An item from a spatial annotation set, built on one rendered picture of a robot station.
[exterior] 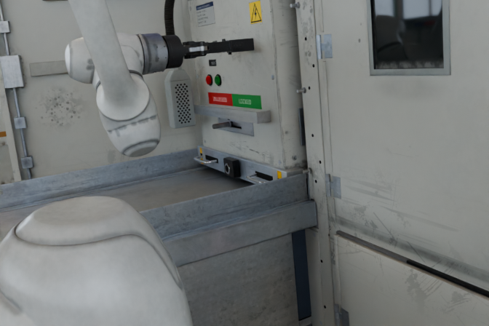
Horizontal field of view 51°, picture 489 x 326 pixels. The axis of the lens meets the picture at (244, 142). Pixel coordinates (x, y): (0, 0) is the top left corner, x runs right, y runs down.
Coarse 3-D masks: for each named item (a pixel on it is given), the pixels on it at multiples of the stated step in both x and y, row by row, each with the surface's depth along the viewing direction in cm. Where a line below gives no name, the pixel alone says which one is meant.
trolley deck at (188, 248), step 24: (96, 192) 152; (120, 192) 149; (144, 192) 146; (168, 192) 144; (192, 192) 142; (216, 192) 139; (0, 216) 136; (24, 216) 134; (264, 216) 115; (288, 216) 118; (312, 216) 122; (0, 240) 116; (168, 240) 106; (192, 240) 107; (216, 240) 110; (240, 240) 113; (264, 240) 116
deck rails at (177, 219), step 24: (96, 168) 154; (120, 168) 158; (144, 168) 161; (168, 168) 165; (192, 168) 169; (24, 192) 145; (48, 192) 148; (72, 192) 152; (240, 192) 115; (264, 192) 118; (288, 192) 121; (144, 216) 105; (168, 216) 107; (192, 216) 110; (216, 216) 113; (240, 216) 116
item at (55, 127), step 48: (0, 0) 157; (48, 0) 161; (144, 0) 168; (0, 48) 161; (48, 48) 164; (0, 96) 160; (48, 96) 166; (96, 96) 169; (48, 144) 168; (96, 144) 171; (192, 144) 178
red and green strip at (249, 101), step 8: (208, 96) 157; (216, 96) 152; (224, 96) 147; (232, 96) 142; (240, 96) 138; (248, 96) 134; (256, 96) 130; (216, 104) 152; (224, 104) 148; (232, 104) 143; (240, 104) 139; (248, 104) 135; (256, 104) 131
